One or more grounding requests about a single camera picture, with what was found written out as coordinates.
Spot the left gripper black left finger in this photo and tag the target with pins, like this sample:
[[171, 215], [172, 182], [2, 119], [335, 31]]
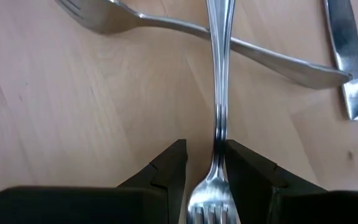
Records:
[[104, 205]]

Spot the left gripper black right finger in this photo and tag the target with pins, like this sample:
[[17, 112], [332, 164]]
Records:
[[291, 208]]

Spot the silver table knife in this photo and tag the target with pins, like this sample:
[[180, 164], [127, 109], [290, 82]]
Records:
[[345, 46]]

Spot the silver fork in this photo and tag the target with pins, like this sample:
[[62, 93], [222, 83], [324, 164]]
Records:
[[221, 93], [275, 60]]

